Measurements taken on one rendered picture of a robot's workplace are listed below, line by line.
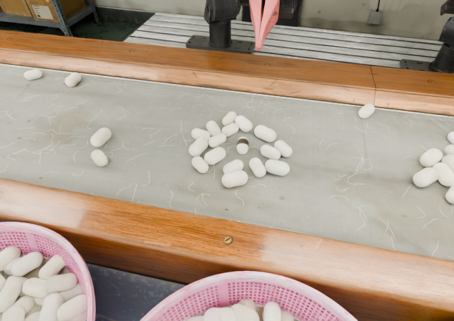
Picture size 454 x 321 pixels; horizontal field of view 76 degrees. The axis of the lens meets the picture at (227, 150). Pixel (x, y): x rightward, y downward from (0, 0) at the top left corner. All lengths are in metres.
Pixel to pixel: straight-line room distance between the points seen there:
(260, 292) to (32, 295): 0.25
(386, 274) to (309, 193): 0.13
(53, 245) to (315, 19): 2.37
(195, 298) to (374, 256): 0.20
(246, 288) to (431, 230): 0.25
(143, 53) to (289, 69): 0.32
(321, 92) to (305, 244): 0.33
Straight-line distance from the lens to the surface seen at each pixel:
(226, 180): 0.40
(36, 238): 0.43
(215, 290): 0.34
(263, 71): 0.62
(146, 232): 0.36
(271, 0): 0.51
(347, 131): 0.54
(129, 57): 0.70
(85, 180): 0.47
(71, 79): 0.68
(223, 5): 0.83
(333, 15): 2.54
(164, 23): 1.10
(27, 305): 0.42
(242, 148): 0.45
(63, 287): 0.40
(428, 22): 2.66
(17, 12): 3.21
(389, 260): 0.38
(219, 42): 0.89
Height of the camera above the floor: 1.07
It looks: 45 degrees down
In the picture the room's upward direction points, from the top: straight up
